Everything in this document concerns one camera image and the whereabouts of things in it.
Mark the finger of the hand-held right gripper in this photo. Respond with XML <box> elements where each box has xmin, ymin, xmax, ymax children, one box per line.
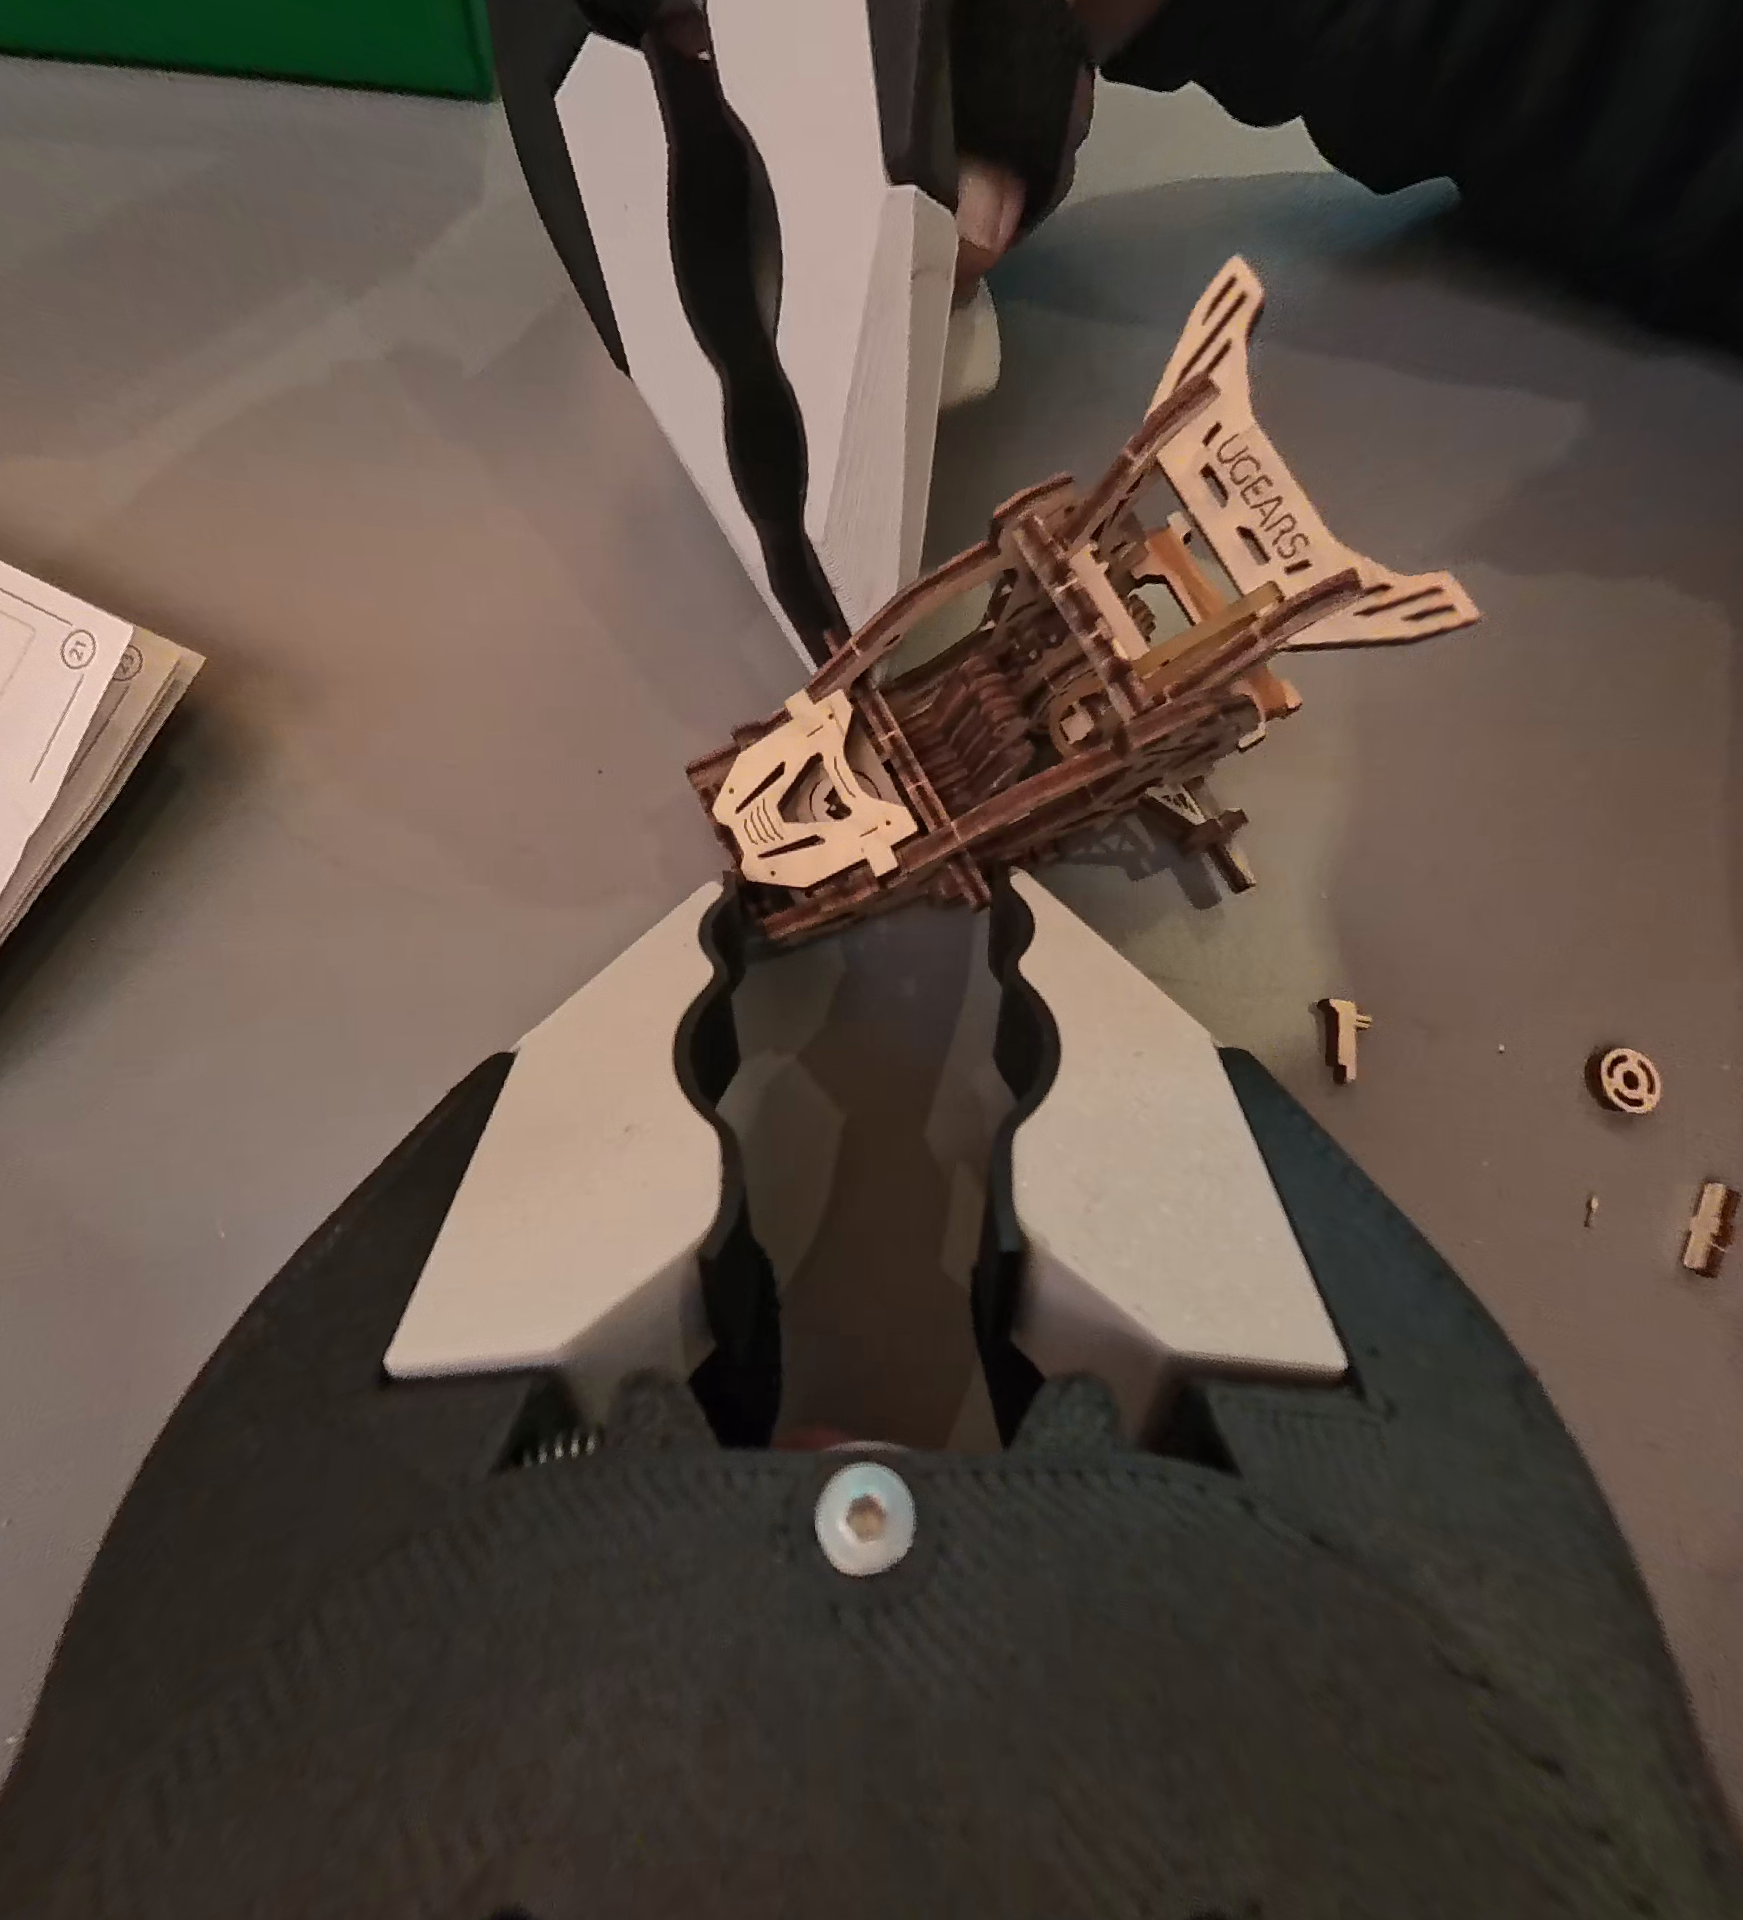
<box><xmin>557</xmin><ymin>30</ymin><xmax>850</xmax><ymax>644</ymax></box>
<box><xmin>706</xmin><ymin>0</ymin><xmax>962</xmax><ymax>629</ymax></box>

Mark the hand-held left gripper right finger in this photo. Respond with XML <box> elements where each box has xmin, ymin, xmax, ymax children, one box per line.
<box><xmin>970</xmin><ymin>872</ymin><xmax>1353</xmax><ymax>1447</ymax></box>

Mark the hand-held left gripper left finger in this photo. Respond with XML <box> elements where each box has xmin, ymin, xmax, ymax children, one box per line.
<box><xmin>382</xmin><ymin>878</ymin><xmax>785</xmax><ymax>1447</ymax></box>

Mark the wooden mechanical model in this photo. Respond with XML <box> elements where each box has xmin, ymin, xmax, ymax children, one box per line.
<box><xmin>688</xmin><ymin>254</ymin><xmax>1481</xmax><ymax>948</ymax></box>

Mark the person's right forearm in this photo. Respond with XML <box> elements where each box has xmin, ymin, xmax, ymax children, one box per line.
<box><xmin>1097</xmin><ymin>0</ymin><xmax>1743</xmax><ymax>408</ymax></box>

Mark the person's right hand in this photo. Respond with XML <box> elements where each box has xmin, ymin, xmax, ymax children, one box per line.
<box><xmin>953</xmin><ymin>163</ymin><xmax>1033</xmax><ymax>287</ymax></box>

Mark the green plastic bin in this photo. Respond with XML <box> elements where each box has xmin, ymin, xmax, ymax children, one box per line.
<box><xmin>0</xmin><ymin>0</ymin><xmax>494</xmax><ymax>105</ymax></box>

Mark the open instruction booklet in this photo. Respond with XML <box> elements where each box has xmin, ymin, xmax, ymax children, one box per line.
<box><xmin>0</xmin><ymin>516</ymin><xmax>208</xmax><ymax>1149</ymax></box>

